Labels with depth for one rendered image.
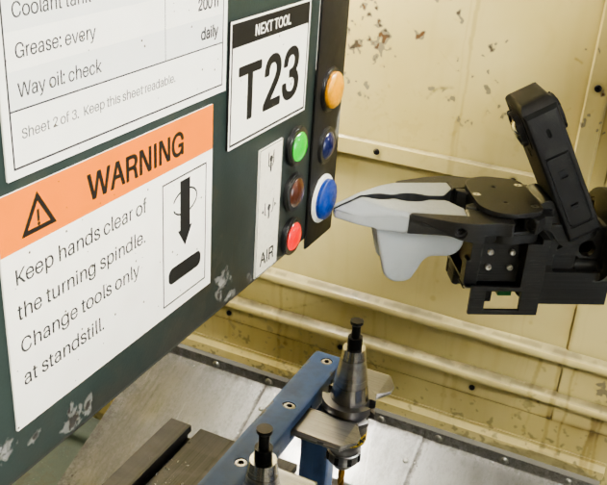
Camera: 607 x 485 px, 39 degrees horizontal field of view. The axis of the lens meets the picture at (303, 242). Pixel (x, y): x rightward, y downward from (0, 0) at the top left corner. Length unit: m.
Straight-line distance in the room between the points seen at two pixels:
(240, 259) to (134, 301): 0.11
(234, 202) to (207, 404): 1.19
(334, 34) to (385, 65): 0.76
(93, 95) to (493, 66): 0.97
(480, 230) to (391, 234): 0.06
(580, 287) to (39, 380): 0.42
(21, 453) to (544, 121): 0.39
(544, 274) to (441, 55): 0.70
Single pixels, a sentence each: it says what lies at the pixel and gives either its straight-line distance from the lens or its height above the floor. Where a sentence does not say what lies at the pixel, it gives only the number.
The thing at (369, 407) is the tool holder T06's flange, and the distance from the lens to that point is 1.01.
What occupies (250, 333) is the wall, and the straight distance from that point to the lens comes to 1.64.
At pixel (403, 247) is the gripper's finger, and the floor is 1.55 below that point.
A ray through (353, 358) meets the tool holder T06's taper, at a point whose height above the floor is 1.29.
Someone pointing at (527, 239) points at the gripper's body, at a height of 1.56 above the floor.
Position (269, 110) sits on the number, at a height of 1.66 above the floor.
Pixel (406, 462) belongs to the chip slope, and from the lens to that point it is 1.55.
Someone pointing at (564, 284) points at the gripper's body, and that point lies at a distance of 0.66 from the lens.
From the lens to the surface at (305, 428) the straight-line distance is 0.97.
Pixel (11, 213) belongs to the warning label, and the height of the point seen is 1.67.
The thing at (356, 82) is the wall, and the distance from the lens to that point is 1.36.
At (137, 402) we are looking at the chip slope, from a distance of 1.71.
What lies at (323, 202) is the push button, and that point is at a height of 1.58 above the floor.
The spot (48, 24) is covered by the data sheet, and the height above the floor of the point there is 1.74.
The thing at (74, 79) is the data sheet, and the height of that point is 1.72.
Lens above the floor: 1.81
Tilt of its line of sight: 25 degrees down
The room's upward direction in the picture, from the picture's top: 4 degrees clockwise
